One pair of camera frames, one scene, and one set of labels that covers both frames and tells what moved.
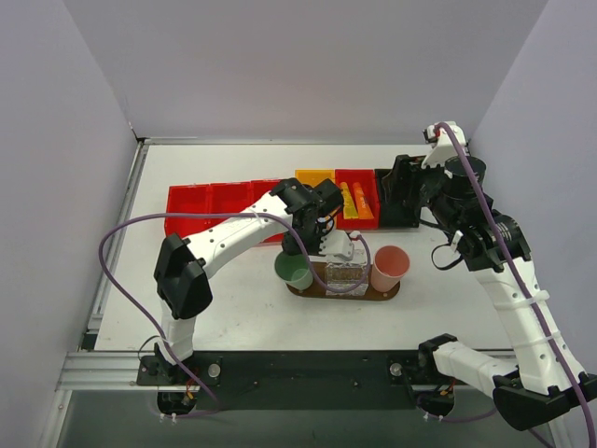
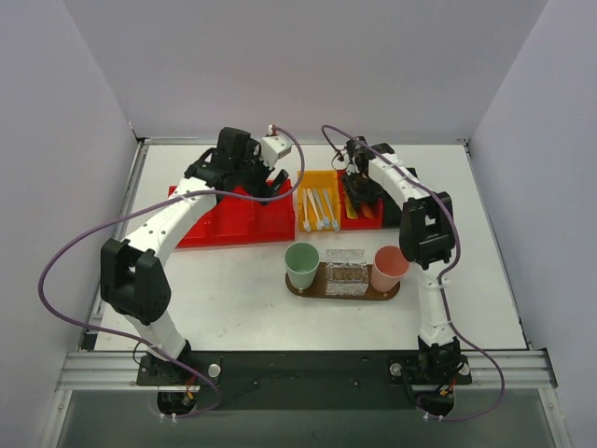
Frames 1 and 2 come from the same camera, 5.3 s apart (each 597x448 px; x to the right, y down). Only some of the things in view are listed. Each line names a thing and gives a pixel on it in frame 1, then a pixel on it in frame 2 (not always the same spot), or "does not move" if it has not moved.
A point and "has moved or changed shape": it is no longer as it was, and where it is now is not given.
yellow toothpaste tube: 350,210 does not move
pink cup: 389,265 does not move
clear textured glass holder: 347,276 does not move
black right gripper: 412,188 to 359,184
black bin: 395,215 does not move
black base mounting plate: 290,381 does not move
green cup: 294,270 has moved or changed shape
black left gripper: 311,244 to 260,179
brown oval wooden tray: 315,290 does not move
